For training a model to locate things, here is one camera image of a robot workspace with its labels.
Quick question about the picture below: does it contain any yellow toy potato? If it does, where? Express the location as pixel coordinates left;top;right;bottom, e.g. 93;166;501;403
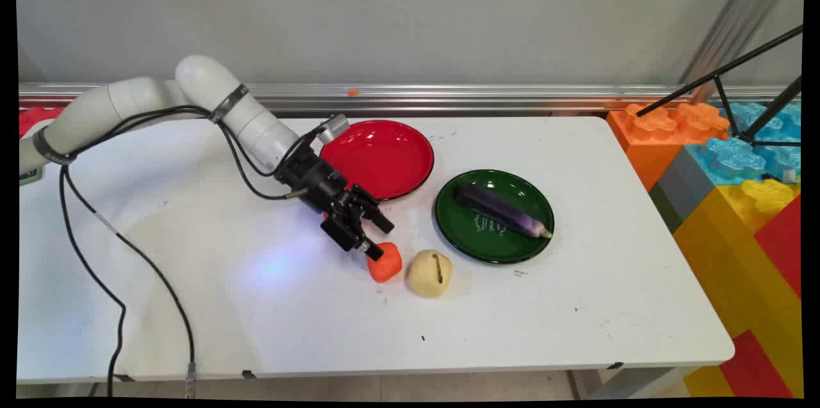
407;249;454;298

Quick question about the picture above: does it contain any aluminium post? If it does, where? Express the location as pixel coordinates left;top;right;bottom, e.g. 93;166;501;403
679;0;805;105

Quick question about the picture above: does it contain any orange giant building block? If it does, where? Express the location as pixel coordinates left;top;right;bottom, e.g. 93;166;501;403
605;102;732;192

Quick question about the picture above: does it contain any yellow giant building block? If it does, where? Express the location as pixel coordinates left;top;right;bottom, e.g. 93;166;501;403
673;178;803;399

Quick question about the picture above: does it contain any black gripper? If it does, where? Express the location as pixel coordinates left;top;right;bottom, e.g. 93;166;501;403
274;145;395;261

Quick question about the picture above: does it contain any red giant building block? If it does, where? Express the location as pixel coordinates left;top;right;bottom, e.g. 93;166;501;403
753;195;803;299

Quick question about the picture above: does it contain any white table leg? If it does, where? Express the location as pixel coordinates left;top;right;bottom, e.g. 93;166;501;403
569;366;700;400

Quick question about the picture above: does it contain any orange toy cube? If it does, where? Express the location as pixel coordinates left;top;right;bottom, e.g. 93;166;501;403
367;242;404;284

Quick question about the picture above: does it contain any black cable with metal plug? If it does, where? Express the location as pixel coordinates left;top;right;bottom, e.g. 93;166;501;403
61;104;302;399

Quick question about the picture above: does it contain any red object behind table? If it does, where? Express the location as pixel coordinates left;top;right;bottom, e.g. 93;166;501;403
19;107;65;138

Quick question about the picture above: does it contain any blue giant building block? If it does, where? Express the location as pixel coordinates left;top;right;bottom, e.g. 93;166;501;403
685;101;802;186

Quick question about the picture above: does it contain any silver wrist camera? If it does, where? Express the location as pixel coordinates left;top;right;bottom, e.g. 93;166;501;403
316;114;350;145

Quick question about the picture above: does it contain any grey giant building block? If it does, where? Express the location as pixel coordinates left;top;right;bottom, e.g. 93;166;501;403
648;145;718;234

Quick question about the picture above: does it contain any purple toy eggplant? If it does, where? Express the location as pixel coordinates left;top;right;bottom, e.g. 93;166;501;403
455;184;554;240

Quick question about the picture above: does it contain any green plate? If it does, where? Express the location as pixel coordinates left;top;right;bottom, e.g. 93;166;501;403
434;169;555;265

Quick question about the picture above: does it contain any black tripod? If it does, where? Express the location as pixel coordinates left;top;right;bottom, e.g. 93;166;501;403
635;24;804;148

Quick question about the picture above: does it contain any aluminium rail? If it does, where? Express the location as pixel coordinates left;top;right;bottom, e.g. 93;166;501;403
19;82;801;117

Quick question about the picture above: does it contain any red plate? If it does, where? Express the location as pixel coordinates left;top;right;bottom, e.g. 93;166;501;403
319;120;435;202

